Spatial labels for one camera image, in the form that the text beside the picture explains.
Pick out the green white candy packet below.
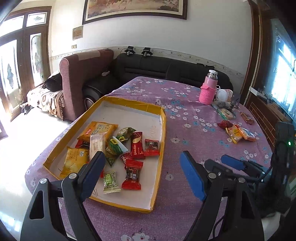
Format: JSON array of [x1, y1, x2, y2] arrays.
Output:
[[103, 171, 121, 194]]

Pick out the orange striped cracker packet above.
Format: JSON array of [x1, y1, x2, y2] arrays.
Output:
[[225, 124, 256, 144]]

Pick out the beige biscuit packet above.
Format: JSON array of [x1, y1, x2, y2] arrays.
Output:
[[89, 133, 106, 160]]

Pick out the green pea snack bag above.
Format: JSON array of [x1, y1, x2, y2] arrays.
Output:
[[105, 127, 136, 167]]

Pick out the red chocolate candy packet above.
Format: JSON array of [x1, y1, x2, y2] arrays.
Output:
[[120, 153, 144, 190]]

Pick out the dark red snack pouch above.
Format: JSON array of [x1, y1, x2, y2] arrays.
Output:
[[217, 120, 233, 129]]

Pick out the yellow chip bag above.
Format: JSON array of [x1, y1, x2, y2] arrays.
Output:
[[59, 147, 89, 179]]

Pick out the purple floral tablecloth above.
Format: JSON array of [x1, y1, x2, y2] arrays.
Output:
[[25, 77, 273, 240]]

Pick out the small red candy packet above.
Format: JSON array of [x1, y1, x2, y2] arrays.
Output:
[[144, 139, 160, 157]]

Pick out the round green label biscuit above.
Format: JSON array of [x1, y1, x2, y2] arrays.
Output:
[[217, 108, 236, 121]]

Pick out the tall red wafer packet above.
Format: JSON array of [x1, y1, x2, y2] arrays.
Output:
[[130, 132, 145, 160]]

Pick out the yellow taped shallow box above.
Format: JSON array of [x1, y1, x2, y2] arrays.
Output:
[[44, 96, 166, 213]]

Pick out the white plastic cup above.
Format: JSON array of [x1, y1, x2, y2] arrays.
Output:
[[216, 89, 233, 102]]

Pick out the pink sleeved thermos bottle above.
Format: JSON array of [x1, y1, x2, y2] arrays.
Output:
[[199, 70, 218, 105]]

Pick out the maroon armchair sofa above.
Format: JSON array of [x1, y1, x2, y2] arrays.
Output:
[[26, 48, 115, 122]]

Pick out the black leather sofa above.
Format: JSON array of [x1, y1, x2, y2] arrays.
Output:
[[82, 52, 234, 110]]

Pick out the wooden glass door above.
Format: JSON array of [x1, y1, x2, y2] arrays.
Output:
[[1, 6, 52, 121]]

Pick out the framed wall painting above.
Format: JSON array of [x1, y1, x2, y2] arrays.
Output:
[[82, 0, 188, 25]]

